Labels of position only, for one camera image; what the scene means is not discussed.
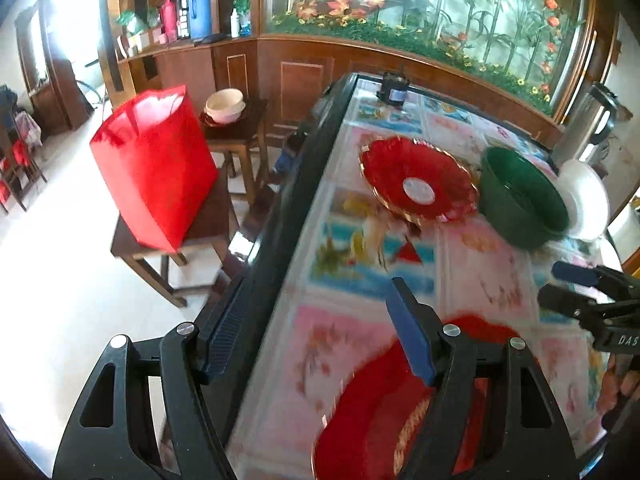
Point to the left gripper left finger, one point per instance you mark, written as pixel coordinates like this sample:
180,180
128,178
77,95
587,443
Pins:
110,433

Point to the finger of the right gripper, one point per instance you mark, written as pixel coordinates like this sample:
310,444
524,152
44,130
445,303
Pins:
570,304
580,274

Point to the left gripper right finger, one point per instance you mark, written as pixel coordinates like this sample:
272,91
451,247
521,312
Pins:
523,434

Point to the red scalloped plate with label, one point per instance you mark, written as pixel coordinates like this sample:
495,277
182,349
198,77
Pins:
417,181

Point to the right hand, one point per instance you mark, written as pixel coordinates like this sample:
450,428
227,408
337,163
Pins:
619,392

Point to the white foam bowl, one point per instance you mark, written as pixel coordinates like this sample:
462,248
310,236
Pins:
585,199

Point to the dark green plastic bowl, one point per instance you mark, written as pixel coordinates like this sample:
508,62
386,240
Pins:
519,201

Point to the red scalloped plate gold rim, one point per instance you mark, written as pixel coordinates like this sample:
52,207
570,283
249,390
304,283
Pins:
378,415

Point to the stainless steel electric kettle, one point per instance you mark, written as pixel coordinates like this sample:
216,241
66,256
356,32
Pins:
593,121

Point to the dark wooden stool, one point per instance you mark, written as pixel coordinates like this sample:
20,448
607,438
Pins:
213,226

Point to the red paper gift bag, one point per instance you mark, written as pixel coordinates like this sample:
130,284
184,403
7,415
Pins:
153,157

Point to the small black motor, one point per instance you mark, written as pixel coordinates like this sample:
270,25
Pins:
394,88

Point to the dark wooden side table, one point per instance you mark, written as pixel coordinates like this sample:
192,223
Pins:
246,139

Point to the cream bowl on stool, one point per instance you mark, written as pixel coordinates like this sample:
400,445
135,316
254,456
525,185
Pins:
225,106

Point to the red thermos jug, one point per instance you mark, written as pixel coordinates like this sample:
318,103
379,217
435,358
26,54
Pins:
169,19

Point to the black thermos jug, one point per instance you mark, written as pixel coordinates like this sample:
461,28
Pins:
182,11

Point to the white spray bottle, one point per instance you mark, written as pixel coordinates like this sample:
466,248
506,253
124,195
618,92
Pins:
234,24

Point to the blue thermos jug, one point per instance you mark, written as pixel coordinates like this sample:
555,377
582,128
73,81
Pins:
200,19

